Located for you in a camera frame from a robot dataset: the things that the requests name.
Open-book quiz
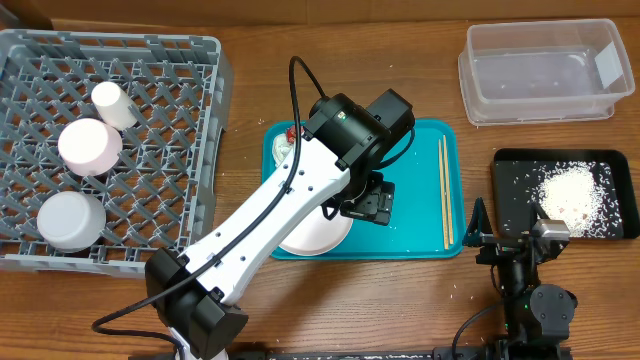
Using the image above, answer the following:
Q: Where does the white paper cup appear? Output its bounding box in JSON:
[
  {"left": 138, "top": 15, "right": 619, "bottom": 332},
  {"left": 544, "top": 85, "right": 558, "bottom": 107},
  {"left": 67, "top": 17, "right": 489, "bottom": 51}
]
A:
[{"left": 91, "top": 81, "right": 137, "bottom": 131}]

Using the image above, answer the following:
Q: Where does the large white plate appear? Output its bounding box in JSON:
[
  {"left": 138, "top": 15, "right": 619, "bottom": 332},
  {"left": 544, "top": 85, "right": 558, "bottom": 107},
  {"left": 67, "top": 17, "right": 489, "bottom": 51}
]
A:
[{"left": 279, "top": 207, "right": 353, "bottom": 256}]

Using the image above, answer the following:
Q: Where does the pile of white rice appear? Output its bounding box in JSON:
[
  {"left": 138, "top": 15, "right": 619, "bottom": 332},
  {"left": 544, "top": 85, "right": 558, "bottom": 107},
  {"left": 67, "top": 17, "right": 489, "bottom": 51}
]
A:
[{"left": 537, "top": 162, "right": 607, "bottom": 238}]

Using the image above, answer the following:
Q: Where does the grey-green bowl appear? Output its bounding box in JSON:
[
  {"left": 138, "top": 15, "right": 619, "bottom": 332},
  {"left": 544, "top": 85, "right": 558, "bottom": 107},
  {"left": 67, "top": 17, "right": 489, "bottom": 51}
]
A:
[{"left": 36, "top": 191, "right": 106, "bottom": 253}]

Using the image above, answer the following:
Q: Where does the left wooden chopstick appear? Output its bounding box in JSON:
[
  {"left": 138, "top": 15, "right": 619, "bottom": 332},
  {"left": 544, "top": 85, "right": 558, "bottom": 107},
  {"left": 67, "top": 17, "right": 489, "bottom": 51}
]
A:
[{"left": 438, "top": 140, "right": 449, "bottom": 250}]

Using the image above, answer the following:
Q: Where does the red snack wrapper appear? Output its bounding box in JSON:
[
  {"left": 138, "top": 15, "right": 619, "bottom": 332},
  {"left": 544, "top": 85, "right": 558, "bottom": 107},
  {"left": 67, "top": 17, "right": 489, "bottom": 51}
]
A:
[{"left": 285, "top": 125, "right": 297, "bottom": 145}]

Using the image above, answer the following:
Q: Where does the black plastic tray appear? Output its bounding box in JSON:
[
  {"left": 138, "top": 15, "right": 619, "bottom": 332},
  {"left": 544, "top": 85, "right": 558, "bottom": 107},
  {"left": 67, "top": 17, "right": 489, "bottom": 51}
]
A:
[{"left": 491, "top": 148, "right": 639, "bottom": 239}]

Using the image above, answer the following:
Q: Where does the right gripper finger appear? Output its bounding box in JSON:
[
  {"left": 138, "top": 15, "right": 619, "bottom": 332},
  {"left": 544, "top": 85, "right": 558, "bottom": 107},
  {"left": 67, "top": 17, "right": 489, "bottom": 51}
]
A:
[
  {"left": 530, "top": 202, "right": 549, "bottom": 230},
  {"left": 465, "top": 197, "right": 493, "bottom": 245}
]

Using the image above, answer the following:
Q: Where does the wooden chopstick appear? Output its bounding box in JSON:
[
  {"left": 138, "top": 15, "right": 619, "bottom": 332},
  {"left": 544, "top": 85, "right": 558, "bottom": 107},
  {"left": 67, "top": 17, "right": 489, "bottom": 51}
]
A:
[
  {"left": 438, "top": 140, "right": 449, "bottom": 250},
  {"left": 442, "top": 135, "right": 454, "bottom": 249}
]

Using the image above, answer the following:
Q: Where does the white tissue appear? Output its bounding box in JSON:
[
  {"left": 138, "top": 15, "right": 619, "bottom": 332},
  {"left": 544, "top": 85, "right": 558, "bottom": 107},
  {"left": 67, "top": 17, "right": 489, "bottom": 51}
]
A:
[{"left": 271, "top": 133, "right": 295, "bottom": 167}]

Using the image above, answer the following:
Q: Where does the grey dishwasher rack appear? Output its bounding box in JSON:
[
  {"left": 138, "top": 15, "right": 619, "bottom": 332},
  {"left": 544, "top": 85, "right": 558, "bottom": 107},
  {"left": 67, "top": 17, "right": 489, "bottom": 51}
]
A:
[{"left": 1, "top": 29, "right": 234, "bottom": 278}]

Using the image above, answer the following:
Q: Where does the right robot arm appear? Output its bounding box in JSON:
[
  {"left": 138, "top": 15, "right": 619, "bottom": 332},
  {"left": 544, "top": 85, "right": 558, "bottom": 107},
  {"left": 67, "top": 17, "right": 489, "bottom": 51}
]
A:
[{"left": 451, "top": 198, "right": 578, "bottom": 360}]

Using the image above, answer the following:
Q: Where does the clear plastic container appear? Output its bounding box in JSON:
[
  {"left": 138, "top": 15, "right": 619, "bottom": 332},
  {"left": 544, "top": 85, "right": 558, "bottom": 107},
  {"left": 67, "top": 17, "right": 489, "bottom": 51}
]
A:
[{"left": 458, "top": 19, "right": 636, "bottom": 126}]

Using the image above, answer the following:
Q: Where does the right wooden chopstick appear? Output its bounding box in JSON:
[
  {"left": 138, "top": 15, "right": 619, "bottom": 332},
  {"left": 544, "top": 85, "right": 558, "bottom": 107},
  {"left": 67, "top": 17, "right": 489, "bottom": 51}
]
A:
[{"left": 442, "top": 135, "right": 454, "bottom": 249}]

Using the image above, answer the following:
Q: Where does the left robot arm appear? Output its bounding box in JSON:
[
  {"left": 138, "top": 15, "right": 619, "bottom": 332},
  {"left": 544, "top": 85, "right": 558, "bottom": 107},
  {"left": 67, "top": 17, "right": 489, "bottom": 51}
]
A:
[{"left": 145, "top": 90, "right": 415, "bottom": 359}]

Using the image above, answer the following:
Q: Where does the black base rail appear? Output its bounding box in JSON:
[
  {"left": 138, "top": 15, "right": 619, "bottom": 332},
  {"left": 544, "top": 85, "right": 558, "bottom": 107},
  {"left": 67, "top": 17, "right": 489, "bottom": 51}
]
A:
[{"left": 128, "top": 346, "right": 574, "bottom": 360}]

